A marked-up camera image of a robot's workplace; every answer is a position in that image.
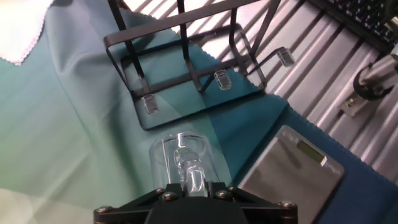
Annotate teal and white tablecloth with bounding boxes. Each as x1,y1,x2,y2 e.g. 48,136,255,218
0,0,398,224

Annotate small camera on mount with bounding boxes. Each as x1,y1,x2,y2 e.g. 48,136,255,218
338,54,398,118

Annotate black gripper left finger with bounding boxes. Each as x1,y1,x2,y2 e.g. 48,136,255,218
93,182,189,224

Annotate silver digital kitchen scale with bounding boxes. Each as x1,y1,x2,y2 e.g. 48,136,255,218
238,124,345,224

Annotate clear glass cup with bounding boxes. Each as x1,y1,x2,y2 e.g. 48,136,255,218
148,131,220,197

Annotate black wire cup rack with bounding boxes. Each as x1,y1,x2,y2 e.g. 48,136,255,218
103,0,295,131

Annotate black keyboard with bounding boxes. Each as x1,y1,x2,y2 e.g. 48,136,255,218
309,0,398,54

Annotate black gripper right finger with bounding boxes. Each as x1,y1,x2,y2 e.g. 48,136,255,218
206,182,299,224

